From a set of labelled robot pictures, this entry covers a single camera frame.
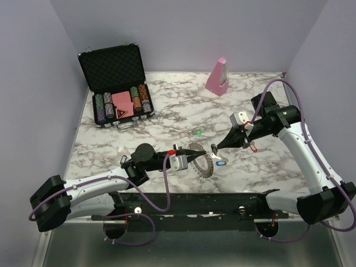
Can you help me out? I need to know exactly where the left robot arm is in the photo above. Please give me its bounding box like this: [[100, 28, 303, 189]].
[[28, 143, 207, 232]]

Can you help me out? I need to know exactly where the pink metronome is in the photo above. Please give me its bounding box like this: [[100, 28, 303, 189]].
[[205, 57, 229, 96]]

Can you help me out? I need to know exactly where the steel disc with keyrings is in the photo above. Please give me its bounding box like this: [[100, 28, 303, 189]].
[[188, 142, 214, 178]]

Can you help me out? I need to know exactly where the black poker chip case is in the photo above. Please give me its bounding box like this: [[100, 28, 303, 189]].
[[78, 43, 155, 130]]

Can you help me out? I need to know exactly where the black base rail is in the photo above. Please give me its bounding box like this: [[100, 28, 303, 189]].
[[55, 190, 304, 233]]

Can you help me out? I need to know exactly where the red key tag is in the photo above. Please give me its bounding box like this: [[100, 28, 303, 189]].
[[250, 141, 258, 153]]

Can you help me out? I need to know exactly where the blue key tag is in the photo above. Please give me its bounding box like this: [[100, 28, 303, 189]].
[[215, 160, 226, 166]]

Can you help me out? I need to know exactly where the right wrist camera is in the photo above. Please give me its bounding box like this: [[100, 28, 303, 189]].
[[229, 111, 253, 131]]

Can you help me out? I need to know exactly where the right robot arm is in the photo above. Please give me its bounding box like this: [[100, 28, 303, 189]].
[[217, 92, 355, 225]]

